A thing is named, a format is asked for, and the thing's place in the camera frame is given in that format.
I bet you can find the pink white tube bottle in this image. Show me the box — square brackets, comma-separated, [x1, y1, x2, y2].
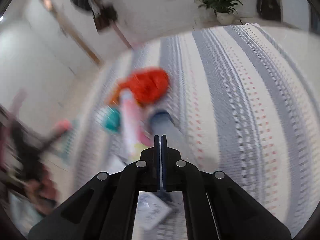
[120, 88, 144, 162]

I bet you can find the teal plastic packet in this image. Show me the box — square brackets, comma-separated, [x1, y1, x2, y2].
[101, 107, 120, 133]

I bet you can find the orange plastic bag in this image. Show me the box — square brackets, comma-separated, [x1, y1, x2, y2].
[117, 68, 170, 105]

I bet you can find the pink plastic packet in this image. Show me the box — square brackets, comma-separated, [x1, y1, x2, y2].
[54, 119, 72, 134]

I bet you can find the clear plastic bottle blue cap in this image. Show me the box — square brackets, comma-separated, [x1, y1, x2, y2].
[149, 109, 198, 167]

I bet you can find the white room door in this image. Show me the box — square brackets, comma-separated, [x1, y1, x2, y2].
[24, 0, 104, 75]

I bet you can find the person's left hand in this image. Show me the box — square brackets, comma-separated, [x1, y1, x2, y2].
[24, 168, 59, 216]

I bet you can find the orange foil wrapper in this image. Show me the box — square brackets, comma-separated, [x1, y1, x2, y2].
[104, 85, 123, 106]

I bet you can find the striped grey white tablecloth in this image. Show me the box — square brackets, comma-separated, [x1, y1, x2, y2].
[71, 24, 319, 237]

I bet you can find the pink coat rack stand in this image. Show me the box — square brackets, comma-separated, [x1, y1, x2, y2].
[110, 21, 140, 49]

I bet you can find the brown hanging handbag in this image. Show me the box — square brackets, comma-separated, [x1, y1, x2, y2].
[92, 4, 118, 31]

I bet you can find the green potted plant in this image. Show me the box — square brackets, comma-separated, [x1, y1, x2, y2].
[197, 0, 244, 25]

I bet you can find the black acoustic guitar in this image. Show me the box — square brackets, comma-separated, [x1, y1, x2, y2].
[257, 0, 281, 22]

